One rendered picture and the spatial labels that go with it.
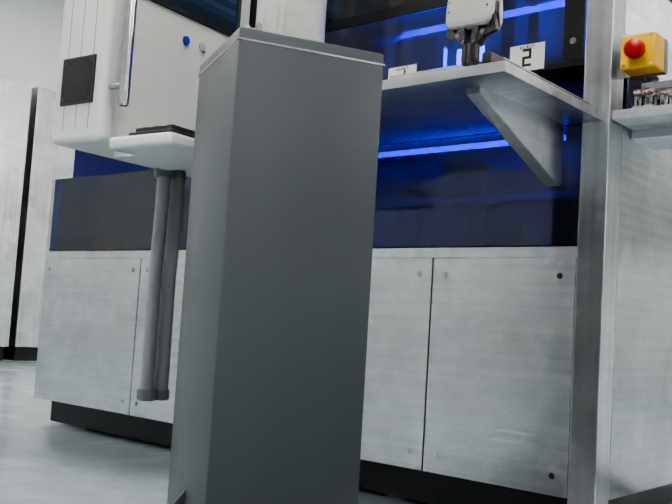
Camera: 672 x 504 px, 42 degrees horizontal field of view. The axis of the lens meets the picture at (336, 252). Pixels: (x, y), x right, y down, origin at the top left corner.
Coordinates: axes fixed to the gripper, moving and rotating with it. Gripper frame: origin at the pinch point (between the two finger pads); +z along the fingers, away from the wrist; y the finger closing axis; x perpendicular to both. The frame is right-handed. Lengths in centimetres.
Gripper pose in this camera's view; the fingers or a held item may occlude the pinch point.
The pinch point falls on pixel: (470, 56)
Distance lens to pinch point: 169.4
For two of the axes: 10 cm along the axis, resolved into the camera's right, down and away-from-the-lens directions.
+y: -7.6, 0.0, 6.5
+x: -6.5, -1.2, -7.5
